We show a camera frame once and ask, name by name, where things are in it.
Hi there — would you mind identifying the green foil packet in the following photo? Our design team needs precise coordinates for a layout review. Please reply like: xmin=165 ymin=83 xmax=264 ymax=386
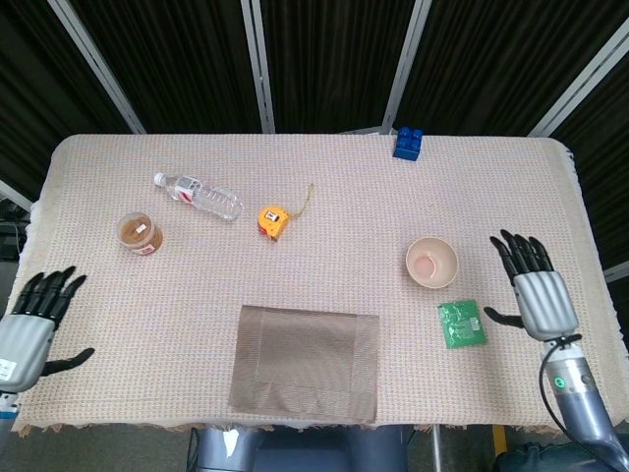
xmin=437 ymin=298 xmax=488 ymax=350

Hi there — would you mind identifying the dark pleated screen panel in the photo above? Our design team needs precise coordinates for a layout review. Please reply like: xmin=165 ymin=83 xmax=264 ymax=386
xmin=71 ymin=0 xmax=261 ymax=135
xmin=397 ymin=0 xmax=629 ymax=137
xmin=552 ymin=63 xmax=629 ymax=269
xmin=0 ymin=0 xmax=137 ymax=198
xmin=259 ymin=0 xmax=417 ymax=134

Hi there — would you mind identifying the left black grey robot hand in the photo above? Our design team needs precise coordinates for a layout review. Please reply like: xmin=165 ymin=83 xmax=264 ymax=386
xmin=0 ymin=265 xmax=95 ymax=394

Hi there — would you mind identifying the light brown bowl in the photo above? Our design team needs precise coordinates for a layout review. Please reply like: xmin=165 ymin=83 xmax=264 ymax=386
xmin=405 ymin=236 xmax=460 ymax=289

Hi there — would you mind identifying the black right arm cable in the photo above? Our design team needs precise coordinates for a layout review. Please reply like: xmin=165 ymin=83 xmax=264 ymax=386
xmin=539 ymin=333 xmax=629 ymax=472

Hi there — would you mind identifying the white metal screen post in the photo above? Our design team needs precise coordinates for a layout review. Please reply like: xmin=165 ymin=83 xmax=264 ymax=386
xmin=47 ymin=0 xmax=147 ymax=135
xmin=528 ymin=19 xmax=629 ymax=139
xmin=240 ymin=0 xmax=276 ymax=134
xmin=380 ymin=0 xmax=433 ymax=134

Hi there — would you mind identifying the beige woven tablecloth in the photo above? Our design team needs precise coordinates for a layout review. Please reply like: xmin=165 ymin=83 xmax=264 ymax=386
xmin=9 ymin=133 xmax=629 ymax=437

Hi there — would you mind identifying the clear plastic water bottle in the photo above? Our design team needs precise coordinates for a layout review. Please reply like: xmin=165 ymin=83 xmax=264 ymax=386
xmin=152 ymin=171 xmax=245 ymax=221

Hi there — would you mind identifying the brown woven placemat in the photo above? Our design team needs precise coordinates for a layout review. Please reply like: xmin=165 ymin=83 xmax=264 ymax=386
xmin=227 ymin=304 xmax=380 ymax=424

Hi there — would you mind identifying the right black grey robot hand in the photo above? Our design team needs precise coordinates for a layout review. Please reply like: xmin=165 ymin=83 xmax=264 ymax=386
xmin=484 ymin=229 xmax=581 ymax=341

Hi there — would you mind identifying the blue toy building block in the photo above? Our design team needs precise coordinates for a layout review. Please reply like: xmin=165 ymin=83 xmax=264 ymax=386
xmin=392 ymin=126 xmax=425 ymax=162

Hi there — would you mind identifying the round clear rubber band jar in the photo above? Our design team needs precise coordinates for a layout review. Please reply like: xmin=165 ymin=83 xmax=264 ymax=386
xmin=116 ymin=211 xmax=164 ymax=257

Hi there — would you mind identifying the yellow tape measure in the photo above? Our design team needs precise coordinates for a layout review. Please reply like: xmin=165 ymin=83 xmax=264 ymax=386
xmin=257 ymin=183 xmax=315 ymax=243

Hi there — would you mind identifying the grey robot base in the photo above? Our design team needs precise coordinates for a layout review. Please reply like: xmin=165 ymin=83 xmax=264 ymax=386
xmin=189 ymin=425 xmax=419 ymax=472

